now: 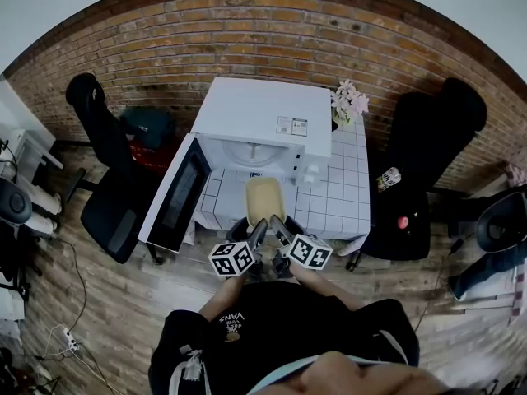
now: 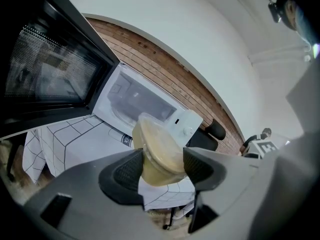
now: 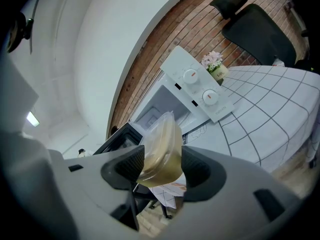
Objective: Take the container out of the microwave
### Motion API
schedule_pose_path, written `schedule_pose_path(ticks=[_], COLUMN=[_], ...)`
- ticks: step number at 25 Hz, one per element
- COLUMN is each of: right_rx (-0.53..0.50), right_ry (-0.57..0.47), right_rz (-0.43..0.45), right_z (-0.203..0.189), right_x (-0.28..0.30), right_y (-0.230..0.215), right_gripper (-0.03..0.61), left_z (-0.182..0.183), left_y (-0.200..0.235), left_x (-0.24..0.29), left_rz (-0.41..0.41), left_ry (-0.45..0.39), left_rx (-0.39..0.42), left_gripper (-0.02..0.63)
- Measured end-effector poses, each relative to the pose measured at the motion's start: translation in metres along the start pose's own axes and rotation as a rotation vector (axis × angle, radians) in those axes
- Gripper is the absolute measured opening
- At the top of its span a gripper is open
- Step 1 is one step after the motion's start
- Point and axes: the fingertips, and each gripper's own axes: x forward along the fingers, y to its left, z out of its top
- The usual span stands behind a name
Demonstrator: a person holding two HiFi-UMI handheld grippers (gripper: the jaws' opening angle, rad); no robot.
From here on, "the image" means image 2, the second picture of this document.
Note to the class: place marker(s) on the white microwave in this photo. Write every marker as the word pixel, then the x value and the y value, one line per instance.
pixel 50 66

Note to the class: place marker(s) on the plastic cup of yellow sauce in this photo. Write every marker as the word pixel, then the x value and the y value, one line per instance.
pixel 160 144

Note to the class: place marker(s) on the black office chair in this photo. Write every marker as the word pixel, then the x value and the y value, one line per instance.
pixel 216 130

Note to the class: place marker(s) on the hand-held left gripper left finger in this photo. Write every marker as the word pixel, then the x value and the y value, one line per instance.
pixel 82 184

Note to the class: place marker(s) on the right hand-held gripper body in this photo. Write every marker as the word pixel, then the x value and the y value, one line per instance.
pixel 263 147

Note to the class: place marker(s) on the person's head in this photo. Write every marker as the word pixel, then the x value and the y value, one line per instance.
pixel 292 11

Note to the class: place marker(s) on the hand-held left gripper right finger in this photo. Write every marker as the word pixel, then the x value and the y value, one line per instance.
pixel 225 179

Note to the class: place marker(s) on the black head-mounted camera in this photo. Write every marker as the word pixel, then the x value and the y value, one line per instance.
pixel 275 12

